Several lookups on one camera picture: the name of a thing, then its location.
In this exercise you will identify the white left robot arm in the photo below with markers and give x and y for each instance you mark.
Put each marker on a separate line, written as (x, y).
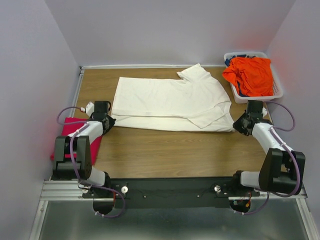
(72, 159)

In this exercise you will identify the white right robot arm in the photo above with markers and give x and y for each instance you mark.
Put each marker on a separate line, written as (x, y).
(283, 168)

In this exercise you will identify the folded magenta t shirt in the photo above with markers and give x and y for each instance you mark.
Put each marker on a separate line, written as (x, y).
(69, 129)

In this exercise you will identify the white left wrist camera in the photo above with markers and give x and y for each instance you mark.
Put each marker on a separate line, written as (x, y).
(88, 109)

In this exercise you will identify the blue garment in basket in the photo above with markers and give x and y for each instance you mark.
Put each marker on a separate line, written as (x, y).
(227, 61)

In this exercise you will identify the white plastic laundry basket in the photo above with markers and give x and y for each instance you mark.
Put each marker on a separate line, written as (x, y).
(276, 87)

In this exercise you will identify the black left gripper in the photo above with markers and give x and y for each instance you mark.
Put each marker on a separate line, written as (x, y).
(111, 122)

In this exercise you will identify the white t shirt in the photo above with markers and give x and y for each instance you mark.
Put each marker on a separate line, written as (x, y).
(196, 102)

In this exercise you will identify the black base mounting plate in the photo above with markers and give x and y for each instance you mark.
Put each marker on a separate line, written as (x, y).
(168, 193)

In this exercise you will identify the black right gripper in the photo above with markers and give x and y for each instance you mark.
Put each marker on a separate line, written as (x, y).
(236, 124)

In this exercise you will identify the orange t shirt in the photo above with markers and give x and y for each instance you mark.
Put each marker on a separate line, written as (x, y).
(251, 77)

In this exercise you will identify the aluminium frame rail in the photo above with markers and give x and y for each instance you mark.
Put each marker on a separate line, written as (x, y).
(187, 208)

